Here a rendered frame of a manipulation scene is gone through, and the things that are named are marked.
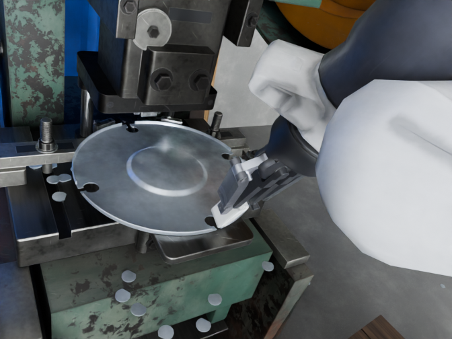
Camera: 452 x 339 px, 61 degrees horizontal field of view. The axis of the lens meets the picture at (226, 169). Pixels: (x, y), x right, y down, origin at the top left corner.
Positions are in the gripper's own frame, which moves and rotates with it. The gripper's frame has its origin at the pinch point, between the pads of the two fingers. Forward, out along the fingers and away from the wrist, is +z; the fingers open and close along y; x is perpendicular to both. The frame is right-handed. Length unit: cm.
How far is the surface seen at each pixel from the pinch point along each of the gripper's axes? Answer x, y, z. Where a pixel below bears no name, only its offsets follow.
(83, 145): 19.4, -13.2, 13.3
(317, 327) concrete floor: -28, 69, 77
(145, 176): 10.2, -6.7, 8.3
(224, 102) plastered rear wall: 100, 101, 116
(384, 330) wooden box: -30, 57, 37
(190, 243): -2.6, -5.7, 3.3
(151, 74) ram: 19.4, -7.0, -4.3
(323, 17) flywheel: 31.0, 30.7, -8.0
